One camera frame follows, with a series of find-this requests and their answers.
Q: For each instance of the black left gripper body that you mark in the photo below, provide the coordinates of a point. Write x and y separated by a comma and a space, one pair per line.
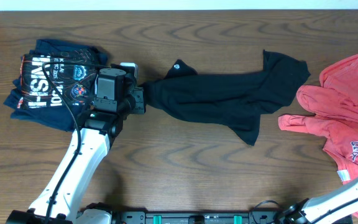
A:
133, 104

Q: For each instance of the black t-shirt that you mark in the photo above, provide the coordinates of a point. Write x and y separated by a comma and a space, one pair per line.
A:
233, 100

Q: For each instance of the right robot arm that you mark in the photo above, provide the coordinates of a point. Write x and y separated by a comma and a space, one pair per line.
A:
328, 208

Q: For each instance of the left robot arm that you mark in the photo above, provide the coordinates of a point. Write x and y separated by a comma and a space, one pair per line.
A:
95, 132

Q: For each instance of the folded navy printed t-shirt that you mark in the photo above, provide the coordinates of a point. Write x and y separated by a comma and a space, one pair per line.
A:
56, 83

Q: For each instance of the red printed t-shirt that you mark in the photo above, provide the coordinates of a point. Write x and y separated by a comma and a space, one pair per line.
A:
334, 107

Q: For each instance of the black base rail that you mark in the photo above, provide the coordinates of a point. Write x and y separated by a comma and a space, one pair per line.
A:
197, 217

